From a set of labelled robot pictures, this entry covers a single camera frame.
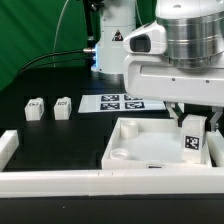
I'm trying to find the grey thin cable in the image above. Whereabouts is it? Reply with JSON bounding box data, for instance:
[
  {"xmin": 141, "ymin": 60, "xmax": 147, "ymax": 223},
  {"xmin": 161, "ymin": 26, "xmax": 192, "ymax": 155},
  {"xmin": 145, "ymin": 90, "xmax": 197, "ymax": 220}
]
[{"xmin": 52, "ymin": 0, "xmax": 71, "ymax": 68}]

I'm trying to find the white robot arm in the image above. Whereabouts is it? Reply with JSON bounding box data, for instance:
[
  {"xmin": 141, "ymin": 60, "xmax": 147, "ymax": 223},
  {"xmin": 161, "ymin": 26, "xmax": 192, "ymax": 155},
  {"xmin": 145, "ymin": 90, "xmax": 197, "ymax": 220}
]
[{"xmin": 92, "ymin": 0, "xmax": 224, "ymax": 131}]

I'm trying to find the white U-shaped fence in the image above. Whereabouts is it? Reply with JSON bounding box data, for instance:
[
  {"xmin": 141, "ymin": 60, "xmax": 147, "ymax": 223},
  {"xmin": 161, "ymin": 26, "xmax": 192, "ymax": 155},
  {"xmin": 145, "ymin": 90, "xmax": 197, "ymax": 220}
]
[{"xmin": 0, "ymin": 123, "xmax": 224, "ymax": 198}]

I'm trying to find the black vertical cable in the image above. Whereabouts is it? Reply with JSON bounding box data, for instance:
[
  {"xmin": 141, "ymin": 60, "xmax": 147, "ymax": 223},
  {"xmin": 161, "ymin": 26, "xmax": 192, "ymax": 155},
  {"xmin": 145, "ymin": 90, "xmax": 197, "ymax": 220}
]
[{"xmin": 82, "ymin": 0, "xmax": 98, "ymax": 71}]

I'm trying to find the white square tabletop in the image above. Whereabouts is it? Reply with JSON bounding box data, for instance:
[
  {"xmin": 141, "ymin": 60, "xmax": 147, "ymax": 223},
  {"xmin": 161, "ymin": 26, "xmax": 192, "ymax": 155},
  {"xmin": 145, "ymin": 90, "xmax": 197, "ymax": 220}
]
[{"xmin": 101, "ymin": 118, "xmax": 212, "ymax": 169}]

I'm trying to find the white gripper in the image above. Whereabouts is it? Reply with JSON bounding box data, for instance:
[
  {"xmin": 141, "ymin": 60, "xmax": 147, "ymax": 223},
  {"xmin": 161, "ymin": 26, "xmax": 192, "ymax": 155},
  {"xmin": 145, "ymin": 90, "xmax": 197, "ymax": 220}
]
[{"xmin": 123, "ymin": 21, "xmax": 224, "ymax": 132}]

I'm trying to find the white tag sheet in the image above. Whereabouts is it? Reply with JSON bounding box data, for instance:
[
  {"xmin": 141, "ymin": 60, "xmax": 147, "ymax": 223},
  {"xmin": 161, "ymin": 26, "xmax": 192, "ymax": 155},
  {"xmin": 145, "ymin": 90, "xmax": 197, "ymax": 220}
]
[{"xmin": 78, "ymin": 93, "xmax": 165, "ymax": 113}]

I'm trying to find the green backdrop curtain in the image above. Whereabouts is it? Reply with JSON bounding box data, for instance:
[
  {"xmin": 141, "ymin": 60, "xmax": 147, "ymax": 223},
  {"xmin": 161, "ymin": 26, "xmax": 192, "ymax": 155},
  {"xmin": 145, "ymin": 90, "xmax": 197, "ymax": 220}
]
[{"xmin": 0, "ymin": 0, "xmax": 158, "ymax": 92}]

